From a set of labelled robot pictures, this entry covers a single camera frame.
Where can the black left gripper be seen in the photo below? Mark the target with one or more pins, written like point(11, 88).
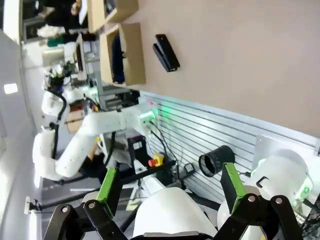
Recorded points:
point(56, 82)

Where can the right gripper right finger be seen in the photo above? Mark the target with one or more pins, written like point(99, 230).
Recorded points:
point(233, 187)

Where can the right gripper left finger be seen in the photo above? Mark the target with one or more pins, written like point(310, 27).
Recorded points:
point(110, 185)

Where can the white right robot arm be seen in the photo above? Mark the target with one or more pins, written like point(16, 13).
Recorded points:
point(170, 212)

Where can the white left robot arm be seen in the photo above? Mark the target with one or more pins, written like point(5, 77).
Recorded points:
point(100, 122)

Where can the black controller box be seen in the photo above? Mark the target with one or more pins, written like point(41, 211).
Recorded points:
point(137, 147)

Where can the small open cardboard box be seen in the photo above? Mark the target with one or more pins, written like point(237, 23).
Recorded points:
point(96, 15)

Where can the open cardboard box with lid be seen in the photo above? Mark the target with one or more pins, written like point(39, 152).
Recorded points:
point(135, 55)

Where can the black plastic cylinder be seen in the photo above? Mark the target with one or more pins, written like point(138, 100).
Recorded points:
point(220, 160)

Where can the black tripod leg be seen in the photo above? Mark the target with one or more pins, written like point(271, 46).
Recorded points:
point(140, 175)

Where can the computer monitor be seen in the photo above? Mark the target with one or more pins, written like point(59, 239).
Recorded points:
point(80, 57)

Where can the black handheld pendant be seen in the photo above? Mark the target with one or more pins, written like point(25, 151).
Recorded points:
point(189, 170)

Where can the yellow red emergency stop button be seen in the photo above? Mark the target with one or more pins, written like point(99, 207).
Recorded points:
point(156, 160)

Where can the ribbed aluminium mounting panel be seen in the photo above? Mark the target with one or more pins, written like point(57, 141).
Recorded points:
point(200, 125)

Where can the black stapler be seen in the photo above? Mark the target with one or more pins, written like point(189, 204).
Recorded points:
point(166, 52)

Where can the grey metal base plate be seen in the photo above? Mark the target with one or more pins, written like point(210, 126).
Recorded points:
point(280, 142)

